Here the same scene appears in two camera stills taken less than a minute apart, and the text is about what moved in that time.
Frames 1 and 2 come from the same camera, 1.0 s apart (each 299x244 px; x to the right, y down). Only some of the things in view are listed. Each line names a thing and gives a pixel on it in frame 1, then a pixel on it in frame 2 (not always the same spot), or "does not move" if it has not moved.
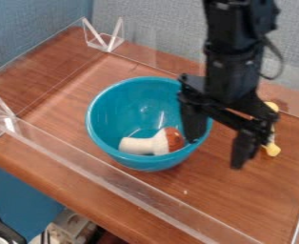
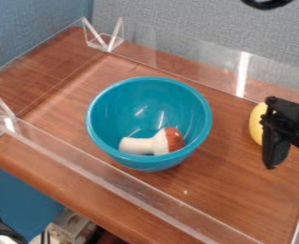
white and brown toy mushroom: x=167 y=141 does not move
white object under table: x=66 y=229 does not move
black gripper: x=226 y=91 to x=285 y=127
